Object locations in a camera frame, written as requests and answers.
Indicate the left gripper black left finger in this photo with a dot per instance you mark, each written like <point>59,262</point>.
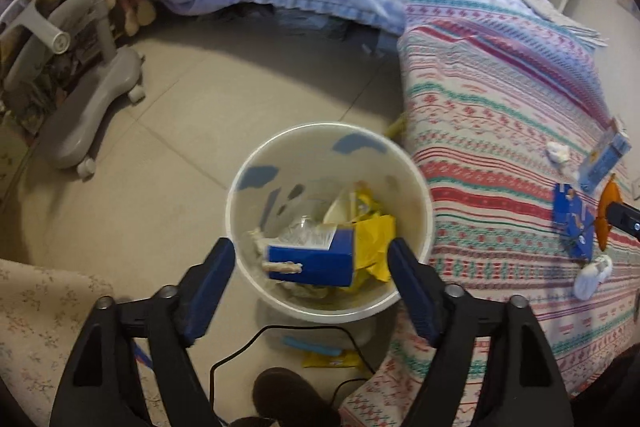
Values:
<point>101,383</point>

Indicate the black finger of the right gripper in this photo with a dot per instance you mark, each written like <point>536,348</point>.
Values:
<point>624,217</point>

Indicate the blue white milk carton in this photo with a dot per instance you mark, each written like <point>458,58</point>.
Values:
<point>613,145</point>

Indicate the white plastic wrapper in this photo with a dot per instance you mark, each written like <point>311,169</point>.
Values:
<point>591,276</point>

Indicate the small white tissue wad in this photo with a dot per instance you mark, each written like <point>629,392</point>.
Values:
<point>558,153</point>

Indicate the yellow plastic wrapper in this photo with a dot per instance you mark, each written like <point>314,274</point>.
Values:
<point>371,239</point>

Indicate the white round trash bin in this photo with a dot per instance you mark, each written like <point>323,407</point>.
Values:
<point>311,213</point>

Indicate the striped patterned bed cover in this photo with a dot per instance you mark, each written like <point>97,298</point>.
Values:
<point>485,91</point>

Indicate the floral beige rug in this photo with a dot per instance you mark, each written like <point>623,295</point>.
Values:
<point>42,312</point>

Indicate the dark slipper foot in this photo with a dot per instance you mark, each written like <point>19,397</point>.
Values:
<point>283,398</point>

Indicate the grey kids desk chair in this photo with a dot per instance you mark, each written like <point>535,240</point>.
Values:
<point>61,72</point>

